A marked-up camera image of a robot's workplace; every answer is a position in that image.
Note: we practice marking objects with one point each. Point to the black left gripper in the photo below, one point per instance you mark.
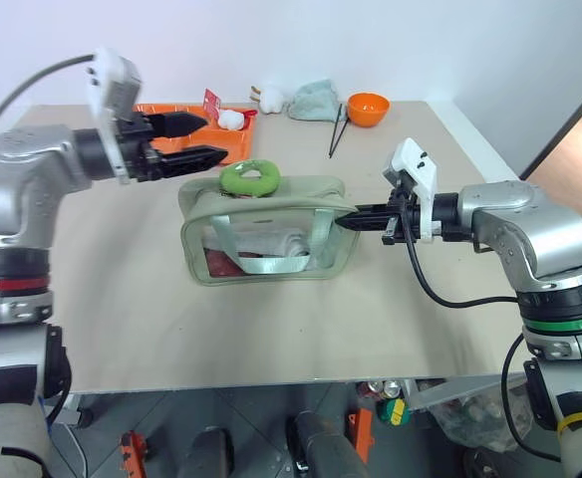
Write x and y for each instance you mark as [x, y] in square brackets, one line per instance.
[134, 149]

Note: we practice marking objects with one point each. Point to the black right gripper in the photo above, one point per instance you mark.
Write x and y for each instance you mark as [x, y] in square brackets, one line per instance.
[398, 221]

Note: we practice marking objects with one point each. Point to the green clear-front zip pouch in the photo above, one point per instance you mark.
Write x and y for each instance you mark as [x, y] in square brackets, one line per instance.
[271, 201]

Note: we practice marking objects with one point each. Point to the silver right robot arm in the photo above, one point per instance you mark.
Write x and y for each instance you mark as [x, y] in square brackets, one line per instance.
[520, 219]

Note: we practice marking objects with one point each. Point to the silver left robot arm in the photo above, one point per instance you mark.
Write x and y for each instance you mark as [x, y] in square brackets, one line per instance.
[22, 169]

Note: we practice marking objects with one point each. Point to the small white plush toy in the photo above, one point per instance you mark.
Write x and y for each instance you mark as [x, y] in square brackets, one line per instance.
[231, 120]

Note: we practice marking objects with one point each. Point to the white plush with brown tag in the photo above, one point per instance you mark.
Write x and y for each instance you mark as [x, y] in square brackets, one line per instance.
[273, 98]

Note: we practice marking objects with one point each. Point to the red item inside pouch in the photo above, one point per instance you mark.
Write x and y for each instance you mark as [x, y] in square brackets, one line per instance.
[218, 263]

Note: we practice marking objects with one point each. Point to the red card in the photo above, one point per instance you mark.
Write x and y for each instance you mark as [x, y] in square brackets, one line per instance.
[212, 102]

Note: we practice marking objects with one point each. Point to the orange plastic tray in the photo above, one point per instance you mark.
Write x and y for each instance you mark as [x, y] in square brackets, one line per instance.
[236, 145]

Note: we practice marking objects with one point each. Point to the black chopstick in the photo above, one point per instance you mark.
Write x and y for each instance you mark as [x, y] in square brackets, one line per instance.
[340, 140]
[335, 130]

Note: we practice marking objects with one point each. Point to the white folded towel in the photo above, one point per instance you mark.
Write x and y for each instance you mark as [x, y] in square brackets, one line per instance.
[271, 244]

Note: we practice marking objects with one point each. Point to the orange bowl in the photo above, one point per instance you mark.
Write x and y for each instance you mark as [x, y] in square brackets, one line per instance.
[368, 112]

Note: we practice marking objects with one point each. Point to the pale green cloth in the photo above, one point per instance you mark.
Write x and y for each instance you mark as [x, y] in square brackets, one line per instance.
[315, 102]

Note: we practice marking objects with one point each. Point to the red drink can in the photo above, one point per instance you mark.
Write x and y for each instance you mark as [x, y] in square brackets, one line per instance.
[370, 390]

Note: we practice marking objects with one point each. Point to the silver drink can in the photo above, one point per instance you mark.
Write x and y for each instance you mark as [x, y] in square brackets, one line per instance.
[391, 389]

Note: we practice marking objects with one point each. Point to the green and yellow round object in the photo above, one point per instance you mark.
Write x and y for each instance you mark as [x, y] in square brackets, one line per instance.
[392, 411]

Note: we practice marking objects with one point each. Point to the grey metal table bar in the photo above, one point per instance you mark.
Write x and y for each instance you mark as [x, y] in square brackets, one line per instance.
[460, 391]

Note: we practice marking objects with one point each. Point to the clear plastic bag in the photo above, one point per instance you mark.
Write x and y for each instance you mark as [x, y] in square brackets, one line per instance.
[475, 423]

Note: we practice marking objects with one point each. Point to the dark rounded shape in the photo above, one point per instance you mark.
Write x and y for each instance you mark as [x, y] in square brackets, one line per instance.
[323, 448]

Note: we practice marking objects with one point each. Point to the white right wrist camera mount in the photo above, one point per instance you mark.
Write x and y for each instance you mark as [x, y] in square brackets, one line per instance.
[415, 164]

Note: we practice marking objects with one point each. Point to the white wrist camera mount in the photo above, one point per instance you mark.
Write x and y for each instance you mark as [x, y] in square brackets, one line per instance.
[102, 94]
[415, 164]

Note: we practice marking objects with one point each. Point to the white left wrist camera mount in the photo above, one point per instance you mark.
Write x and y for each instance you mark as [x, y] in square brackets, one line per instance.
[102, 94]

